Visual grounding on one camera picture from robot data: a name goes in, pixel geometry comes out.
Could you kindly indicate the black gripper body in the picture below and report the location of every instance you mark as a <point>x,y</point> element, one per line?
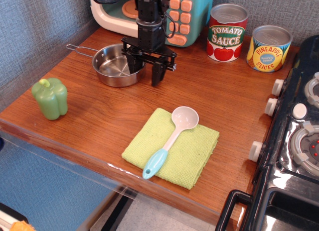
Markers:
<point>150,44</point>

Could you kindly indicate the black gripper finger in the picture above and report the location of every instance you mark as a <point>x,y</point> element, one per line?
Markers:
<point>158,72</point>
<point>134,63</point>

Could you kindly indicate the small steel pot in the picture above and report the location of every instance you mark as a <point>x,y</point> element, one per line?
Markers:
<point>111,65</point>

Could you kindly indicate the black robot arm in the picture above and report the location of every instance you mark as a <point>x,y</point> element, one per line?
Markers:
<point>153,11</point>

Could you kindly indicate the white and teal spoon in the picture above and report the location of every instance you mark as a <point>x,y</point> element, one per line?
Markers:
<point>183,118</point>

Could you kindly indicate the teal toy microwave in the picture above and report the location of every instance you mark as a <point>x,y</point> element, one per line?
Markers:
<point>189,17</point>

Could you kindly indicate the tomato sauce can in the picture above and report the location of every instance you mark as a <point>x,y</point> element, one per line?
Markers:
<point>226,32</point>

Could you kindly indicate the green folded cloth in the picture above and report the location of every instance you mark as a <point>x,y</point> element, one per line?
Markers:
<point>187,157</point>

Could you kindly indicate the green toy bell pepper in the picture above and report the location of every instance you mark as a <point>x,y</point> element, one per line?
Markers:
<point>51,96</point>

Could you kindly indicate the pineapple slices can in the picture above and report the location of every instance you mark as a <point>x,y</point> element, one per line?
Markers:
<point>268,48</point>

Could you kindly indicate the white stove knob middle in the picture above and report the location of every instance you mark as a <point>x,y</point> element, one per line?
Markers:
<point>270,106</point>

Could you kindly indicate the white stove knob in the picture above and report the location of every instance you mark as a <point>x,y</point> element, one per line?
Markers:
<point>277,87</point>
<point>270,106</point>
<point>255,150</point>

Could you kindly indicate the white stove knob top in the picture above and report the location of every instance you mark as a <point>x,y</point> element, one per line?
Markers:
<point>277,87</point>

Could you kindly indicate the white stove knob bottom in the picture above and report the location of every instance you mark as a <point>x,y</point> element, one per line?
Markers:
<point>255,150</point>

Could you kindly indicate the black toy stove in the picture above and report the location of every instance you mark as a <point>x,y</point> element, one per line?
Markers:
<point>285,194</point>

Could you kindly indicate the orange and black object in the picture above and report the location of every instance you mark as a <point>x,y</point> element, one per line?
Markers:
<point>11,220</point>

